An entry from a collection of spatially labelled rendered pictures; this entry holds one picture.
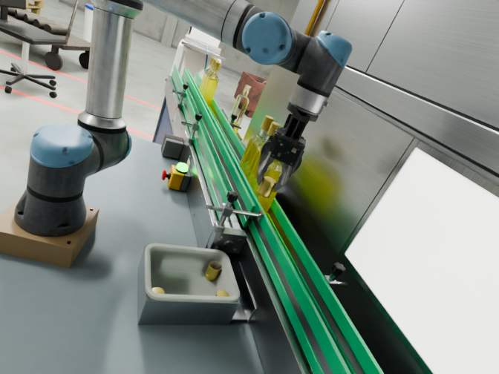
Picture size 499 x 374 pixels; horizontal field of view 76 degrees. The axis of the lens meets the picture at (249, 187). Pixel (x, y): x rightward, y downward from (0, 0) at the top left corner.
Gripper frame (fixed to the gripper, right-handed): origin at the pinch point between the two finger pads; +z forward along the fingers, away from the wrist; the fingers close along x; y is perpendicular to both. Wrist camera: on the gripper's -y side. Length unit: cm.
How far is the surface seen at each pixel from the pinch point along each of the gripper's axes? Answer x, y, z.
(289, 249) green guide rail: 13.3, -1.9, 16.4
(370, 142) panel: 19.1, -8.9, -17.6
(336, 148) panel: 14.1, -18.0, -10.9
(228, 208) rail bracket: -6.6, 0.7, 11.3
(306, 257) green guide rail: 16.5, 4.5, 12.5
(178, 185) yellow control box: -30, -33, 30
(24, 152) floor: -168, -119, 108
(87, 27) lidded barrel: -369, -459, 69
